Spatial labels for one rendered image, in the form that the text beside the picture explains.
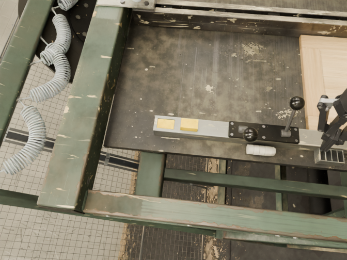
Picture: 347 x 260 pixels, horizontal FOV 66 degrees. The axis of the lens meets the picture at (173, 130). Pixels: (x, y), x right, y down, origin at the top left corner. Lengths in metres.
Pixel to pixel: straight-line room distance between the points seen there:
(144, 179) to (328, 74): 0.68
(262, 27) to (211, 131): 0.44
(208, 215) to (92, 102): 0.44
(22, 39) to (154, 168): 0.86
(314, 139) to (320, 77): 0.24
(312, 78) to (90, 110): 0.70
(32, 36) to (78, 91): 0.63
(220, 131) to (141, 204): 0.31
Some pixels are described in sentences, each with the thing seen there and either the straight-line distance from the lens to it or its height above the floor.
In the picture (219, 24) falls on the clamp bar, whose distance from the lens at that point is 1.03.
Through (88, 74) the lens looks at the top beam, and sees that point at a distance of 0.85.
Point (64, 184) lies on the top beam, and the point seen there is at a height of 1.90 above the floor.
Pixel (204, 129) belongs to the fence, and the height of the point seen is 1.58.
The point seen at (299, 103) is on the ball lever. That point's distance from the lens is 0.76.
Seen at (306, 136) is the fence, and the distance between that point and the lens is 0.87.
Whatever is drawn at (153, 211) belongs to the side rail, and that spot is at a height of 1.68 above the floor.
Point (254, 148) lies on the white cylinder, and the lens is 0.81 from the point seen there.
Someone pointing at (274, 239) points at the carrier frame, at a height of 0.79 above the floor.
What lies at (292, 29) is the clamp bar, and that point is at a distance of 1.08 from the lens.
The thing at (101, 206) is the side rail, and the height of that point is 1.80.
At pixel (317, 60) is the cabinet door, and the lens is 1.05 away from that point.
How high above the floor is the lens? 2.00
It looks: 26 degrees down
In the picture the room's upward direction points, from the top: 72 degrees counter-clockwise
